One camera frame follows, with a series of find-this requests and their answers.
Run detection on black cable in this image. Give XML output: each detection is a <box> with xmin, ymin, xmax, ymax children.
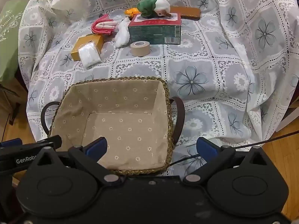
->
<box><xmin>172</xmin><ymin>132</ymin><xmax>299</xmax><ymax>167</ymax></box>

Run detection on yellow cardboard box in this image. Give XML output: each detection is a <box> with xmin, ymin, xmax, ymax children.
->
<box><xmin>71</xmin><ymin>35</ymin><xmax>104</xmax><ymax>61</ymax></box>

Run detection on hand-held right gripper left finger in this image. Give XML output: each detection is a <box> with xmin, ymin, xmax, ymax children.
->
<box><xmin>35</xmin><ymin>137</ymin><xmax>121</xmax><ymax>186</ymax></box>

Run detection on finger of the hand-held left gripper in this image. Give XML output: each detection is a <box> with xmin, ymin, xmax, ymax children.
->
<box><xmin>0</xmin><ymin>138</ymin><xmax>23</xmax><ymax>148</ymax></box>
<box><xmin>0</xmin><ymin>135</ymin><xmax>62</xmax><ymax>156</ymax></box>

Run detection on red and green cardboard box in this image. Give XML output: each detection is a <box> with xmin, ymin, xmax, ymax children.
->
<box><xmin>128</xmin><ymin>12</ymin><xmax>182</xmax><ymax>45</ymax></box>

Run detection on fabric-lined woven basket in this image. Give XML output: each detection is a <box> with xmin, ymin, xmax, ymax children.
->
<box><xmin>41</xmin><ymin>77</ymin><xmax>185</xmax><ymax>176</ymax></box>

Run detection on beige tape roll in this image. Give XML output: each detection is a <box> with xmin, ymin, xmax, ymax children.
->
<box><xmin>130</xmin><ymin>41</ymin><xmax>152</xmax><ymax>57</ymax></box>

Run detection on white floral lace tablecloth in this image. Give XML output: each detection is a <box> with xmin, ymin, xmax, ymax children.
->
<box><xmin>17</xmin><ymin>0</ymin><xmax>299</xmax><ymax>178</ymax></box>

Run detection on green plush doll white hat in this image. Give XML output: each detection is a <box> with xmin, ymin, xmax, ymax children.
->
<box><xmin>137</xmin><ymin>0</ymin><xmax>171</xmax><ymax>18</ymax></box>

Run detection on pink striped cloth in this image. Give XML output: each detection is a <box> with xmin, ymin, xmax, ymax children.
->
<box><xmin>91</xmin><ymin>14</ymin><xmax>121</xmax><ymax>35</ymax></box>

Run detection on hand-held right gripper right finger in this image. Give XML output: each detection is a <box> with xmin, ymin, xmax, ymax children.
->
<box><xmin>183</xmin><ymin>137</ymin><xmax>269</xmax><ymax>185</ymax></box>

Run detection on white cotton fluff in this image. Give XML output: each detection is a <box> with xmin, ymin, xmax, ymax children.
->
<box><xmin>114</xmin><ymin>17</ymin><xmax>131</xmax><ymax>47</ymax></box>

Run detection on white tissue packet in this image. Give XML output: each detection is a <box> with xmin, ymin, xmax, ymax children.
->
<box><xmin>78</xmin><ymin>43</ymin><xmax>102</xmax><ymax>70</ymax></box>

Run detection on green paper bag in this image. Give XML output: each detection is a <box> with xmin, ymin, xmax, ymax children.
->
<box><xmin>0</xmin><ymin>0</ymin><xmax>30</xmax><ymax>82</ymax></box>

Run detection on orange-brown leather wallet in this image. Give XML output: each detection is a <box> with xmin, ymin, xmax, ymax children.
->
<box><xmin>170</xmin><ymin>7</ymin><xmax>201</xmax><ymax>20</ymax></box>

